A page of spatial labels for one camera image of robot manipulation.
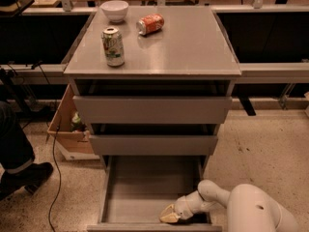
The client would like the white bowl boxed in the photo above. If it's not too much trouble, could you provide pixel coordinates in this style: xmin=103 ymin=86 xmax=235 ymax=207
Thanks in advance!
xmin=100 ymin=0 xmax=128 ymax=22

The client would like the cardboard box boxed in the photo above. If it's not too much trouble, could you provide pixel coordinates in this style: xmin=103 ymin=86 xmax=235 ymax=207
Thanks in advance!
xmin=47 ymin=85 xmax=98 ymax=160

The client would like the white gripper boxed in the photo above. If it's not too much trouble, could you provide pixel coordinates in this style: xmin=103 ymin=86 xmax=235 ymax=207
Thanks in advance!
xmin=159 ymin=191 xmax=207 ymax=223

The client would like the black shoe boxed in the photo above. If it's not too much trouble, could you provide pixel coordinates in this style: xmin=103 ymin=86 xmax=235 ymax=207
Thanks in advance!
xmin=0 ymin=162 xmax=53 ymax=200

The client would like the grey drawer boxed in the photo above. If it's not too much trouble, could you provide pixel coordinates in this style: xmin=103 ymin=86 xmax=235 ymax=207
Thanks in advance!
xmin=87 ymin=156 xmax=222 ymax=232
xmin=73 ymin=96 xmax=232 ymax=124
xmin=89 ymin=135 xmax=218 ymax=156

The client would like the grey top drawer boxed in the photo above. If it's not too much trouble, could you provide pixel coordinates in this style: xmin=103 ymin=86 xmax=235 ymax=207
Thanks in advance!
xmin=73 ymin=96 xmax=232 ymax=124

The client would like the grey bottom drawer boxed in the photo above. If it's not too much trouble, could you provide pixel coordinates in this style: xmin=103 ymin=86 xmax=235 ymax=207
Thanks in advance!
xmin=87 ymin=156 xmax=222 ymax=232

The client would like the grey middle drawer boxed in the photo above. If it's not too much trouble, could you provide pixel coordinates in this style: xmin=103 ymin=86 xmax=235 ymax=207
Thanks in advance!
xmin=89 ymin=135 xmax=218 ymax=156

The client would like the person's dark trouser leg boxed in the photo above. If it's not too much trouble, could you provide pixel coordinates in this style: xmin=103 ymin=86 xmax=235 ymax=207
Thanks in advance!
xmin=0 ymin=101 xmax=35 ymax=174

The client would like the black floor cable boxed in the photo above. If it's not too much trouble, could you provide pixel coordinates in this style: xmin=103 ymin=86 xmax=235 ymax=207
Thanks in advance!
xmin=30 ymin=60 xmax=63 ymax=232

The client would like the green bottle in box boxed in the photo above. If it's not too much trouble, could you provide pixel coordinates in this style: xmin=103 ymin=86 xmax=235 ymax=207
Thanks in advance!
xmin=70 ymin=111 xmax=85 ymax=131

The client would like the orange soda can lying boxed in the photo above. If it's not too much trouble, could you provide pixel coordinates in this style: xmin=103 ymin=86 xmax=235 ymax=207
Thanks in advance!
xmin=136 ymin=14 xmax=164 ymax=36

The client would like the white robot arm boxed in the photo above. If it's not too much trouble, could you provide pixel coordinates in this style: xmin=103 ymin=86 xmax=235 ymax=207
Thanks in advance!
xmin=159 ymin=180 xmax=299 ymax=232

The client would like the grey drawer cabinet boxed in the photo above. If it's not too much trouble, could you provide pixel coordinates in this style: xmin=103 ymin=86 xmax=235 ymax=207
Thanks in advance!
xmin=65 ymin=6 xmax=240 ymax=163

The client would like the green white soda can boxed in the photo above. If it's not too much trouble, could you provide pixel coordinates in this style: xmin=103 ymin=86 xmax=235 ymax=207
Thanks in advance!
xmin=101 ymin=26 xmax=125 ymax=67

